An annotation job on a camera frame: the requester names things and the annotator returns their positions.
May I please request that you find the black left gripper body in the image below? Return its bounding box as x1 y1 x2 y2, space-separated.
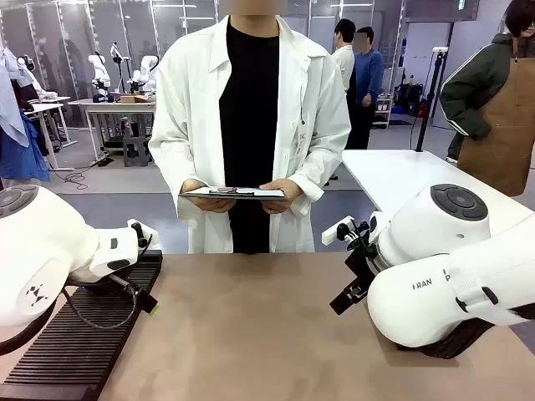
109 274 147 302

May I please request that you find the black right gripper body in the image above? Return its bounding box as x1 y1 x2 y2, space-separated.
344 244 380 290

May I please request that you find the grey tablet tray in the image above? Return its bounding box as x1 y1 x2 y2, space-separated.
178 185 287 203

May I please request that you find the person's left forearm white sleeve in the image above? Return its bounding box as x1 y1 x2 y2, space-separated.
292 124 352 206

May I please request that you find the person's left hand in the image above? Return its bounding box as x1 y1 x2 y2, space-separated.
258 178 304 215

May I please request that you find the person's right hand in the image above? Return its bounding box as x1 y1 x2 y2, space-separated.
182 178 236 214

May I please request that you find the black ribbed tray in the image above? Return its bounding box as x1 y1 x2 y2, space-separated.
0 249 164 401

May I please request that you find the white table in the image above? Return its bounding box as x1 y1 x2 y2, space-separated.
341 149 535 235

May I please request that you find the grey step stool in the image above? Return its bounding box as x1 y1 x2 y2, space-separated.
122 134 152 168

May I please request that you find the small white shelf cart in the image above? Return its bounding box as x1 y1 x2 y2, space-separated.
373 94 396 129

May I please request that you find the blue cloth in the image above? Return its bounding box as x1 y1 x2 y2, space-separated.
0 112 52 183

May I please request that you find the black equipment case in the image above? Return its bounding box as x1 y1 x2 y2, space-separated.
395 74 426 118

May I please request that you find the black tripod stand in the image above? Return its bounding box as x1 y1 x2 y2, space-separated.
414 46 449 153

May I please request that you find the background table with cardboard box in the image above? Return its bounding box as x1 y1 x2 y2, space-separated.
67 96 158 164

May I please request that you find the bystander wearing apron and jacket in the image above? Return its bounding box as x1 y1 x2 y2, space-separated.
439 0 535 197

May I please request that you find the bystander in blue sweater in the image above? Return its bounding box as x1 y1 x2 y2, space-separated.
353 26 385 150

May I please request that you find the person in white lab coat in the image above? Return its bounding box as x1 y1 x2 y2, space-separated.
148 0 352 256

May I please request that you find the bystander in white shirt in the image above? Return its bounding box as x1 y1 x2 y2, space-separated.
331 18 357 151

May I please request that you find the background white desk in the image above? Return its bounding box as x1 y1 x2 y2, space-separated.
23 95 79 156

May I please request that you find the hanging light blue shirt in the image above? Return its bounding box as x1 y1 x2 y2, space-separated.
0 46 31 148

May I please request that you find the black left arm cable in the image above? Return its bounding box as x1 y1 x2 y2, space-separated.
61 287 140 332

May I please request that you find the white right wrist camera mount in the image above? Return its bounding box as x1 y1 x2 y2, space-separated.
321 215 356 246

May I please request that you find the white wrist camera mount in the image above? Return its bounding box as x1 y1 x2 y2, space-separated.
126 218 161 246
321 215 356 246

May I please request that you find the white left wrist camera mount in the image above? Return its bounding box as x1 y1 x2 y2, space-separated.
126 218 161 246

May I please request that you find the black floor cable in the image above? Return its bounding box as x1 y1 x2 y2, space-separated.
49 154 112 185

